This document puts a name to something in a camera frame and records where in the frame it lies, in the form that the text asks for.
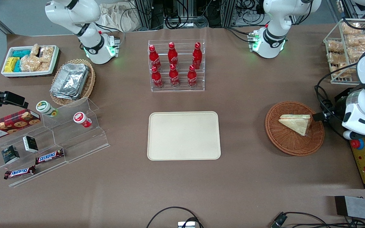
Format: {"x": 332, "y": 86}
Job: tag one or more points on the triangular sandwich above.
{"x": 296, "y": 123}

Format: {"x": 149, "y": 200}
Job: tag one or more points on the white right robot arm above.
{"x": 91, "y": 44}

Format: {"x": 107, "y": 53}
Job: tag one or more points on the round brown wicker basket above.
{"x": 284, "y": 141}

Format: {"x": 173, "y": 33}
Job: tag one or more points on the oval wicker basket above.
{"x": 89, "y": 85}

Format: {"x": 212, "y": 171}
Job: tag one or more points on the beige plastic tray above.
{"x": 184, "y": 136}

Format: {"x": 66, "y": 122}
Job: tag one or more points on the red Walkers cookie box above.
{"x": 9, "y": 125}

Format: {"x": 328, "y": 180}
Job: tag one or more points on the yellow snack pack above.
{"x": 11, "y": 64}

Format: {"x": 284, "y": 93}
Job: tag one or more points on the white rectangular snack bin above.
{"x": 27, "y": 73}

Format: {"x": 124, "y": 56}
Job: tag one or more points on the clear bag of rice crackers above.
{"x": 35, "y": 49}
{"x": 30, "y": 63}
{"x": 47, "y": 52}

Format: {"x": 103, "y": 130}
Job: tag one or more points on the green lidded yoghurt cup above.
{"x": 45, "y": 108}

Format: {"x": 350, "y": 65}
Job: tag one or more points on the teal snack pack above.
{"x": 21, "y": 53}

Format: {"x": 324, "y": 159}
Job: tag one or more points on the bagged pastry snack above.
{"x": 358, "y": 40}
{"x": 335, "y": 46}
{"x": 355, "y": 52}
{"x": 352, "y": 28}
{"x": 336, "y": 59}

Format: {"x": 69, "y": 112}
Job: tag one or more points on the small black white box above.
{"x": 30, "y": 144}

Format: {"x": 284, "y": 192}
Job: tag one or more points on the stack of foil trays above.
{"x": 70, "y": 80}

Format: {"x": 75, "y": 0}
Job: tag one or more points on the Snickers chocolate bar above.
{"x": 19, "y": 172}
{"x": 49, "y": 156}

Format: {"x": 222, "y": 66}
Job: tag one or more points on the red lidded yoghurt cup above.
{"x": 81, "y": 119}

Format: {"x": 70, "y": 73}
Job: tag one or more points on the clear acrylic stepped display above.
{"x": 74, "y": 142}

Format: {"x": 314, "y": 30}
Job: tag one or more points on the grey metal block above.
{"x": 360, "y": 207}

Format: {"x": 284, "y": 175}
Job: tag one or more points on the red cola bottle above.
{"x": 192, "y": 77}
{"x": 154, "y": 57}
{"x": 172, "y": 55}
{"x": 174, "y": 76}
{"x": 197, "y": 56}
{"x": 156, "y": 78}

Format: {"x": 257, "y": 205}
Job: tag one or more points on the clear acrylic bottle rack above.
{"x": 182, "y": 89}

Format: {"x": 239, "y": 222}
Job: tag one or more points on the beige crumpled cloth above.
{"x": 119, "y": 17}

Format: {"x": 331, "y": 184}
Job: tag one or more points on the silver metal connector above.
{"x": 186, "y": 224}

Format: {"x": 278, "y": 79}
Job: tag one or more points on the right arm wrist camera box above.
{"x": 15, "y": 99}

